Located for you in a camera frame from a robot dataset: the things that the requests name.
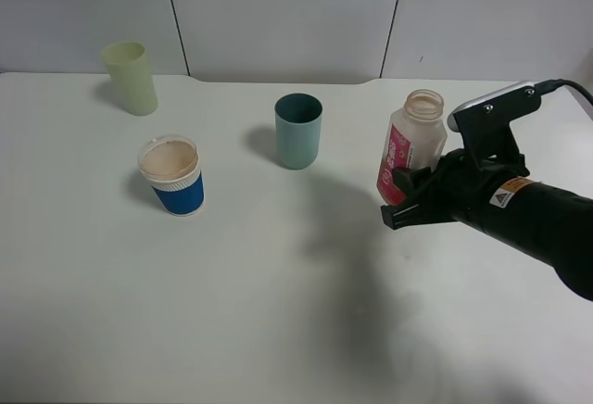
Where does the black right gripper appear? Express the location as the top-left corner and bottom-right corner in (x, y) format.
(380, 148), (490, 229)

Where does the clear bottle pink label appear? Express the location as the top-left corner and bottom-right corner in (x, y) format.
(376, 89), (448, 205)

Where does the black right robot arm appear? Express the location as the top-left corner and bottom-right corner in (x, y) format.
(381, 149), (592, 299)

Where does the teal plastic cup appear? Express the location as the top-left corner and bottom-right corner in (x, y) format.
(274, 93), (323, 170)

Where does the blue sleeved paper cup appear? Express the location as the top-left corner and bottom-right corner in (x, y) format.
(137, 135), (205, 216)

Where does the pale green plastic cup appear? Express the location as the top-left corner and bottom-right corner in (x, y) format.
(100, 41), (158, 116)

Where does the black camera cable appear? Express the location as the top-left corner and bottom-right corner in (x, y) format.
(532, 79), (593, 108)

